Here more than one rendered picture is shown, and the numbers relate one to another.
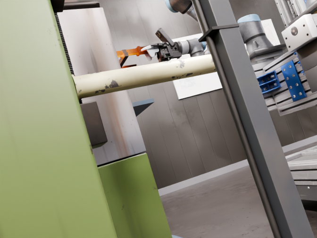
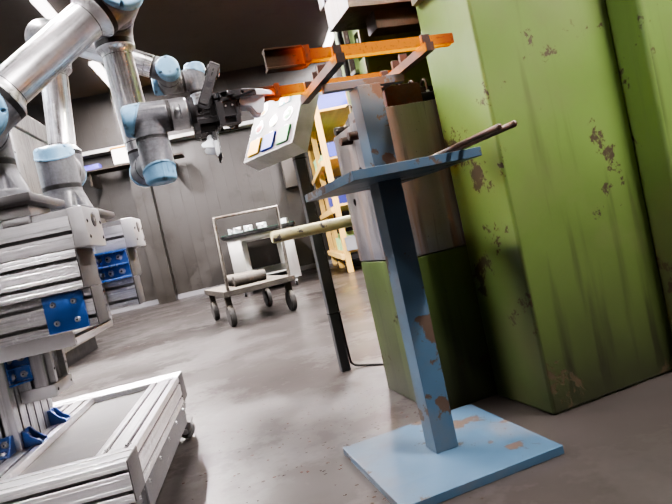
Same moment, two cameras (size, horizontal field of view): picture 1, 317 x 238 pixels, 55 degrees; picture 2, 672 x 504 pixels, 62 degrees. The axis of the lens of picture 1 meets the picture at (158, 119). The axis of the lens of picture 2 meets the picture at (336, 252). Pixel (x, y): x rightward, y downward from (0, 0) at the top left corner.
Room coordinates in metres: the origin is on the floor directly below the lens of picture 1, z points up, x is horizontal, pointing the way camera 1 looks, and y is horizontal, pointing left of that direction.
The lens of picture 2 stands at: (2.83, 0.24, 0.60)
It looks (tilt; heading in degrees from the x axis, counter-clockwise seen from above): 2 degrees down; 187
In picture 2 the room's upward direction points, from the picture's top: 13 degrees counter-clockwise
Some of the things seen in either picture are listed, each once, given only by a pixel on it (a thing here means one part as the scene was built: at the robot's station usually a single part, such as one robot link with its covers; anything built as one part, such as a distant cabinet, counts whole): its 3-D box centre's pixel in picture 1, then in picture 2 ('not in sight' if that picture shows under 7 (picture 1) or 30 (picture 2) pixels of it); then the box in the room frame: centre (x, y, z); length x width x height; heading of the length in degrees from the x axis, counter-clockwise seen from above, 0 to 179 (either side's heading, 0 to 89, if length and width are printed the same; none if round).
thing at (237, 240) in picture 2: not in sight; (263, 253); (-5.50, -1.92, 0.48); 2.76 x 0.99 x 0.95; 15
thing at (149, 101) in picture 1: (112, 117); (383, 177); (1.46, 0.21, 0.70); 0.40 x 0.30 x 0.02; 24
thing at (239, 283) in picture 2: not in sight; (243, 267); (-2.03, -1.23, 0.45); 1.13 x 0.66 x 0.90; 26
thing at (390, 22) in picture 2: not in sight; (411, 19); (0.86, 0.41, 1.24); 0.30 x 0.07 x 0.06; 115
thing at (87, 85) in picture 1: (170, 71); (325, 226); (0.66, -0.06, 0.62); 0.44 x 0.05 x 0.05; 115
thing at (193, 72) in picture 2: not in sight; (196, 79); (0.85, -0.38, 1.23); 0.09 x 0.08 x 0.11; 113
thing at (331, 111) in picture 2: not in sight; (338, 186); (-5.83, -0.62, 1.23); 2.66 x 0.75 x 2.45; 15
